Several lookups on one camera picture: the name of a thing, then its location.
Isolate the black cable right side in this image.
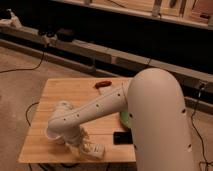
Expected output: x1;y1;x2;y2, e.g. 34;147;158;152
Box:
190;84;211;171

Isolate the dark round object on ledge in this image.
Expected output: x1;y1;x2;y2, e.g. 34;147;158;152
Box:
56;29;75;42

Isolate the white paper cup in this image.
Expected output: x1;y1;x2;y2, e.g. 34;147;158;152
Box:
45;129;65;144

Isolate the white figure on ledge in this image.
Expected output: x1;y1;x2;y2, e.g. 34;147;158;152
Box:
0;9;22;29

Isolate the wooden table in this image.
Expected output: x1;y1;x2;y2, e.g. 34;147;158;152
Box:
18;78;135;163

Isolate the black cable on floor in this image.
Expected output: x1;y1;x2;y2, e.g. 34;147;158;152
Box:
0;49;46;74

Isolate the green bowl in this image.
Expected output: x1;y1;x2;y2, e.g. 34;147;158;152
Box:
119;111;131;128

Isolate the black rectangular phone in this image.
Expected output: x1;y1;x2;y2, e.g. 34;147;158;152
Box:
113;132;133;145

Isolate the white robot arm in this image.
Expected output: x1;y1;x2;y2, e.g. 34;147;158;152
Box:
47;68;196;171

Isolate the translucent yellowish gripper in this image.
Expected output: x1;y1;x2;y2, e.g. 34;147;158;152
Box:
68;126;90;153

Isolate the white bottle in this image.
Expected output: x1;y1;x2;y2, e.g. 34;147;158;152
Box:
80;142;105;160

